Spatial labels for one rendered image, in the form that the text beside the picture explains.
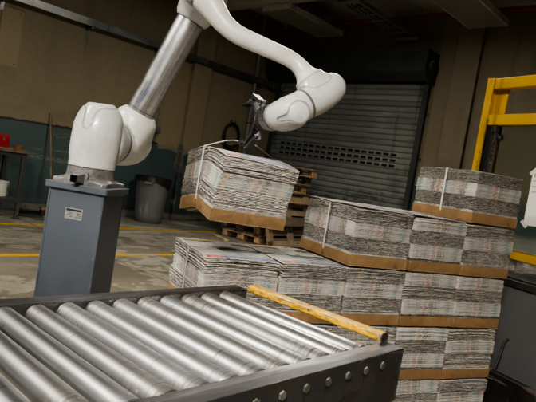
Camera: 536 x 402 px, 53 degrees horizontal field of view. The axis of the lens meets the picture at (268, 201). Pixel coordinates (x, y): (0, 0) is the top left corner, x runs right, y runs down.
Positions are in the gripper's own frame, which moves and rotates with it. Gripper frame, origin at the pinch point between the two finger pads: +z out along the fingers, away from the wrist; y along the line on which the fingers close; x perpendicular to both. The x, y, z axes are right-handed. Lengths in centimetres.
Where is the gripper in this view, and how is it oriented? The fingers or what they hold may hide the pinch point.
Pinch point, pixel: (242, 123)
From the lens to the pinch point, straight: 202.7
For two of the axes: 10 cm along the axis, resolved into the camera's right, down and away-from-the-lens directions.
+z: -4.6, -0.4, 8.9
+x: 8.7, 1.4, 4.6
